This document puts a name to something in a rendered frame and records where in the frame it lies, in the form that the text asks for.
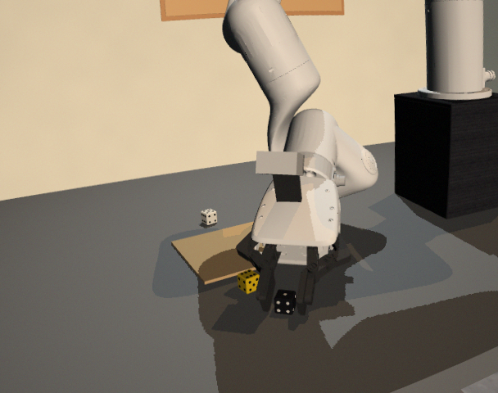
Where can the cream die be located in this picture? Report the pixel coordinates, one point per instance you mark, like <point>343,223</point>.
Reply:
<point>209,216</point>

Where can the yellow die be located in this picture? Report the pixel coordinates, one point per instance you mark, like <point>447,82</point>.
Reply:
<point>247,281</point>

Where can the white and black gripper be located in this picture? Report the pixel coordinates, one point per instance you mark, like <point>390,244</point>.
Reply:
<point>289,228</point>

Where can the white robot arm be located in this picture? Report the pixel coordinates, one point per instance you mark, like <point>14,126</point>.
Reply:
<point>287,76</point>

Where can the orange flat mat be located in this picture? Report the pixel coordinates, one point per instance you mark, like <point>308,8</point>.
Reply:
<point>213,256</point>

